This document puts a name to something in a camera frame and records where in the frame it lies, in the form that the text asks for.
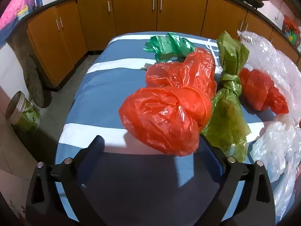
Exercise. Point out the green white bucket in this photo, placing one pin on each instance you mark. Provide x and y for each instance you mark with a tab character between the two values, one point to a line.
22	113

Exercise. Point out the white translucent plastic bag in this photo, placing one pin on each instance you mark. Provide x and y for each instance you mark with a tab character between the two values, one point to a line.
279	149

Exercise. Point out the olive green knotted plastic bag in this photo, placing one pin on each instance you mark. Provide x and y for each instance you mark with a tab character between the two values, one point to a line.
227	128

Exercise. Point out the dark green plastic bag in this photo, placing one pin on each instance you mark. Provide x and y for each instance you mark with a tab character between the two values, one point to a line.
169	46

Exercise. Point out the pink floral curtain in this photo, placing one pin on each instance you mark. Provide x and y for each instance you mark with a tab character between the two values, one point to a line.
9	18

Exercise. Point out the brown lower kitchen cabinets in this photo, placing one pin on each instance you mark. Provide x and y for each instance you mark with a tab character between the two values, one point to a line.
62	32

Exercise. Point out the small red knotted plastic bag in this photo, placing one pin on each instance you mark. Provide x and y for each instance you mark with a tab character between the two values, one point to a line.
260	92

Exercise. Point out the large red knotted plastic bag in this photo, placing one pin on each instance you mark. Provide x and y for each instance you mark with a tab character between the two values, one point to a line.
175	106

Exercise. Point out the blue white striped tablecloth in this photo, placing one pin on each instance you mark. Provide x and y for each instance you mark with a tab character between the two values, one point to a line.
130	183

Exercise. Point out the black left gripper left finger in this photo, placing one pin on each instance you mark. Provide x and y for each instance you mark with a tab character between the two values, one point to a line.
44	206

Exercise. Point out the colourful small box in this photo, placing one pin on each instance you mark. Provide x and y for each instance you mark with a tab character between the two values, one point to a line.
23	12

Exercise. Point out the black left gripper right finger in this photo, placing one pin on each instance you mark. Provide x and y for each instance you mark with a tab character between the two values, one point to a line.
244	196

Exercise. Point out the red bag with groceries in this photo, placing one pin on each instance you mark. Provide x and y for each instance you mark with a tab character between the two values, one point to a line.
291	31

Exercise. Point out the large bubble wrap bundle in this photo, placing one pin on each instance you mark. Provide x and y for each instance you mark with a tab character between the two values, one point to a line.
283	71

